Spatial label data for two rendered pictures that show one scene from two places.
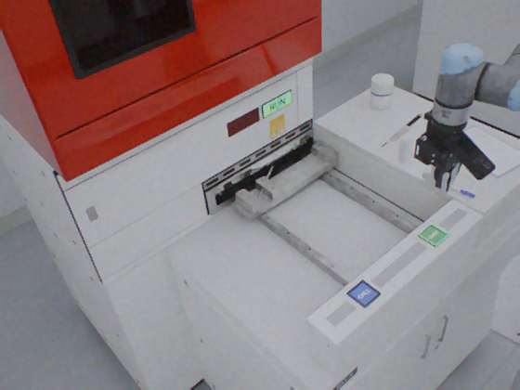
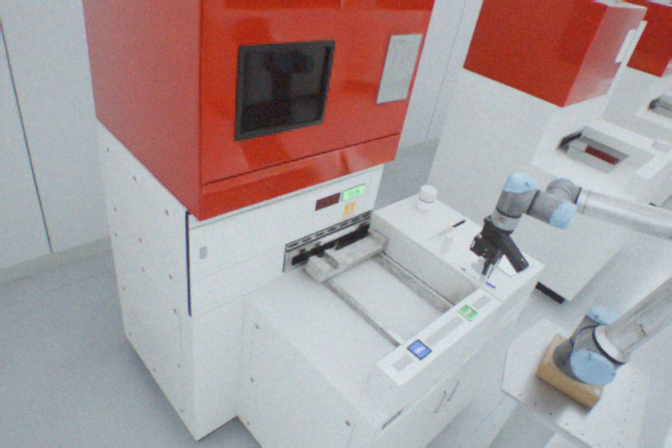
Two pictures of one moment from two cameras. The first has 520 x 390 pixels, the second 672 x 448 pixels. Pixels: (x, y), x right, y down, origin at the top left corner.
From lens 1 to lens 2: 0.30 m
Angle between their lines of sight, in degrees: 12
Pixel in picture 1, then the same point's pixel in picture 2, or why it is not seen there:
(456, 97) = (513, 210)
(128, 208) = (229, 254)
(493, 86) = (542, 206)
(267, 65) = (359, 161)
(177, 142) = (279, 207)
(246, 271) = (313, 322)
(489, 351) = (468, 416)
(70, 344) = (114, 371)
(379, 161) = (424, 250)
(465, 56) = (526, 181)
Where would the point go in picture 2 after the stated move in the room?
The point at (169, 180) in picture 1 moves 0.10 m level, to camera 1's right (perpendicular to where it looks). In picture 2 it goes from (264, 237) to (295, 239)
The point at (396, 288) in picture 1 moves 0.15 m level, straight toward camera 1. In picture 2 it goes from (443, 348) to (439, 389)
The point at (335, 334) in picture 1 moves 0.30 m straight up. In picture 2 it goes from (399, 378) to (430, 298)
